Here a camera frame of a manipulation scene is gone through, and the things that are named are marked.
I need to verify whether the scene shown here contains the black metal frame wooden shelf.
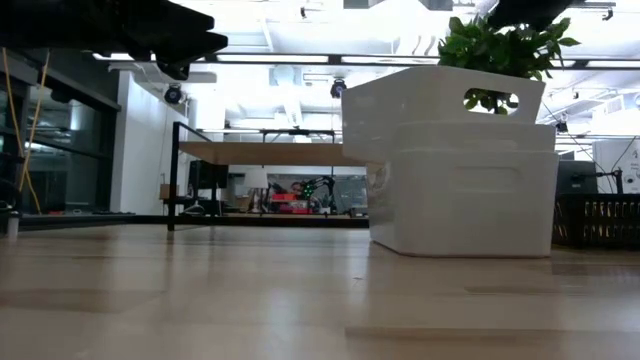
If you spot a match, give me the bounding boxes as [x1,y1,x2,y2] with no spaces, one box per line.
[167,121,374,232]

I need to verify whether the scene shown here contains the black perforated plastic basket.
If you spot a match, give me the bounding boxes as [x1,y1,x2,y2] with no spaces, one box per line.
[551,192,640,250]

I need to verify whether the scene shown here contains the white cabinet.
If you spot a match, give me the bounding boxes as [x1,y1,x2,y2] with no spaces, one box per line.
[592,139,640,195]

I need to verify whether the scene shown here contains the black aluminium table frame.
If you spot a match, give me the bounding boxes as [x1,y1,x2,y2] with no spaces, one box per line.
[0,212,372,232]

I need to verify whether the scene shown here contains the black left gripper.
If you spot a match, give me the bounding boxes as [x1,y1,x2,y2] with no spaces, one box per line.
[64,0,229,81]

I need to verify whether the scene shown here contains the yellow power cable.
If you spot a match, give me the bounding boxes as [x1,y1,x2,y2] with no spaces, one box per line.
[2,47,51,215]

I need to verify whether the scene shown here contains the white plastic basket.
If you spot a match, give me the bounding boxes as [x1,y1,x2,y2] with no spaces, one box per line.
[341,64,547,164]
[367,121,560,259]

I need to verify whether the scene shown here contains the ceiling light strip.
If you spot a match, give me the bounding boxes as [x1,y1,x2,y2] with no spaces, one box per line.
[92,51,331,65]

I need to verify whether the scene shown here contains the red box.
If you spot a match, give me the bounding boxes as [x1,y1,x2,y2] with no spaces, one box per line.
[271,193,309,215]

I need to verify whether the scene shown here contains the dark grey box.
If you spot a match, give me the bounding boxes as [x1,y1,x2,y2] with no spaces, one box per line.
[555,159,600,196]

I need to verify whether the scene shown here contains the black desk stand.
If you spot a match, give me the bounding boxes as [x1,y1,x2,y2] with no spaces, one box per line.
[572,168,626,195]

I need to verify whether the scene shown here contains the green potted plant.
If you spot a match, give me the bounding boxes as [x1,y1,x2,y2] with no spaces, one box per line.
[437,14,581,116]

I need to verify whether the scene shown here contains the black background robot arms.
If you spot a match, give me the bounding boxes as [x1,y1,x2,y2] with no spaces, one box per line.
[267,174,337,215]

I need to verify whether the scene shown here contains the white table lamp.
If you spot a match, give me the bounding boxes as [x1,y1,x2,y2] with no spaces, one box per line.
[243,168,270,214]

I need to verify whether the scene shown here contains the black monitor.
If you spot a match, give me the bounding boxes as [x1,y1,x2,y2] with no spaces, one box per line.
[187,159,230,190]

